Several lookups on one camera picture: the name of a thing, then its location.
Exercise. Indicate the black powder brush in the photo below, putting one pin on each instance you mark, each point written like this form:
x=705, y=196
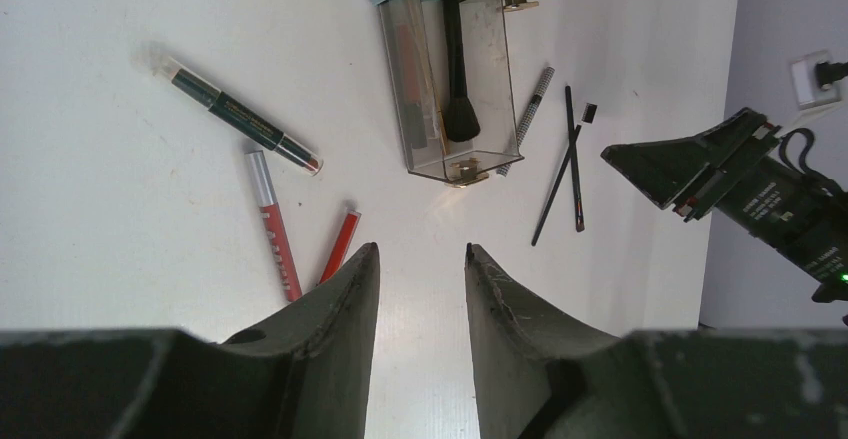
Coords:
x=460, y=119

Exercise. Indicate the grey silver pencil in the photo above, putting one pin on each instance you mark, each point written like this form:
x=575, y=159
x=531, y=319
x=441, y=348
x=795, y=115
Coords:
x=533, y=105

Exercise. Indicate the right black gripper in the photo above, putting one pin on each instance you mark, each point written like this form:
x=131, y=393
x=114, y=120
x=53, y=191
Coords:
x=728, y=166

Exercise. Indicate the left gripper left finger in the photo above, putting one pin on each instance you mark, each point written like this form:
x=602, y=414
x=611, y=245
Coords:
x=303, y=372

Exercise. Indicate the dark concealer stick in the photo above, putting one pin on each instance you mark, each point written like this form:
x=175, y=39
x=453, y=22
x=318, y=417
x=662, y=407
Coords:
x=237, y=115

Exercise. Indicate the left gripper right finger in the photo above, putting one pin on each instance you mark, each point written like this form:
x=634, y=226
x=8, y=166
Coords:
x=541, y=373

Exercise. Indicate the pink lip gloss tube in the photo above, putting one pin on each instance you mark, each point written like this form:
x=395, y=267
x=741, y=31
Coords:
x=273, y=222

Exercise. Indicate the red lipstick black cap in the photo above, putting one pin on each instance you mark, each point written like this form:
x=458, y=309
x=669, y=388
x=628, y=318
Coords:
x=341, y=245

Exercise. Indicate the black thin brush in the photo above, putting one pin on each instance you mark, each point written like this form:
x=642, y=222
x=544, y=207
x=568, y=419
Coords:
x=588, y=118
x=574, y=163

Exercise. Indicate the wooden handle brush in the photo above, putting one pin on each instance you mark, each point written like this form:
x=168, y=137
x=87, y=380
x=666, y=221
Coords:
x=437, y=115

